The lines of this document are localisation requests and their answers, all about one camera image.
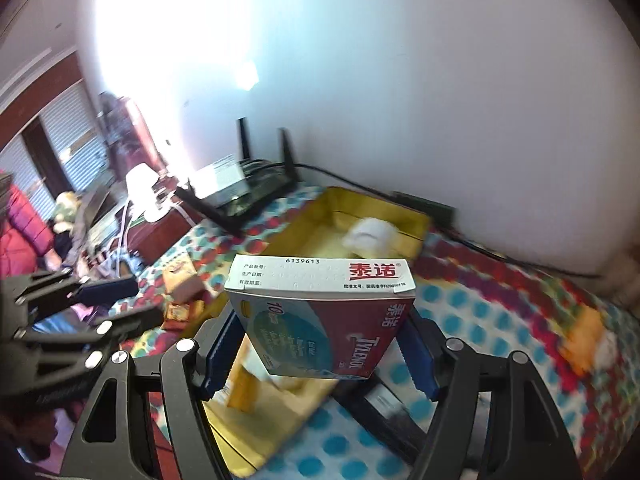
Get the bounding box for white crumpled item in tray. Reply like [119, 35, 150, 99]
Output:
[346, 216, 401, 256]

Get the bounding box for black router with antennas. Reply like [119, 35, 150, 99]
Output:
[175, 116, 302, 239]

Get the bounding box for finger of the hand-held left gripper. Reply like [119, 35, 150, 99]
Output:
[15, 306, 166, 367]
[0, 269, 140, 322]

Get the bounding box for white cable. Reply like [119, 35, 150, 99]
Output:
[112, 199, 151, 275]

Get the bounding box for small orange carton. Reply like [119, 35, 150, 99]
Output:
[162, 253, 202, 299]

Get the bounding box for polka dot tablecloth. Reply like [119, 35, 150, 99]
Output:
[119, 185, 640, 480]

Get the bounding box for orange and white packet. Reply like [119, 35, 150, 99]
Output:
[559, 304, 622, 377]

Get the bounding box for red and white medicine box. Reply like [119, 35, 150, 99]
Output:
[223, 254, 417, 380]

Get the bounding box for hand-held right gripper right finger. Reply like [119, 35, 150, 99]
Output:
[397, 310, 583, 480]

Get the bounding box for black cable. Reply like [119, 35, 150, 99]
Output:
[294, 161, 607, 279]

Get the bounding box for window with white blinds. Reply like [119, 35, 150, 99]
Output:
[0, 79, 109, 213]

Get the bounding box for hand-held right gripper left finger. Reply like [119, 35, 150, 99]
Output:
[60, 306, 246, 480]

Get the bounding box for white table lamp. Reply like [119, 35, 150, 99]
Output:
[124, 163, 169, 224]

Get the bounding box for dark red wooden desk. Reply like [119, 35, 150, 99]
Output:
[127, 207, 198, 268]

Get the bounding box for red padded jacket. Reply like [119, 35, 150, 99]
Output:
[0, 170, 55, 279]

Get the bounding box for pale plush toy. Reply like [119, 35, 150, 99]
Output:
[52, 190, 84, 234]

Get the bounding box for gold metal tin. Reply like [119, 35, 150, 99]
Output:
[197, 186, 433, 479]

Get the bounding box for black flat rectangular object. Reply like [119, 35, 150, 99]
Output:
[332, 379, 442, 467]

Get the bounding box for dark green power strip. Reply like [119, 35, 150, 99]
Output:
[392, 190, 457, 224]

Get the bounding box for yellow box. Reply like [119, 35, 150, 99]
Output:
[226, 359, 282, 412]

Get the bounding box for small red packet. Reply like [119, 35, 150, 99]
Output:
[163, 302, 194, 331]

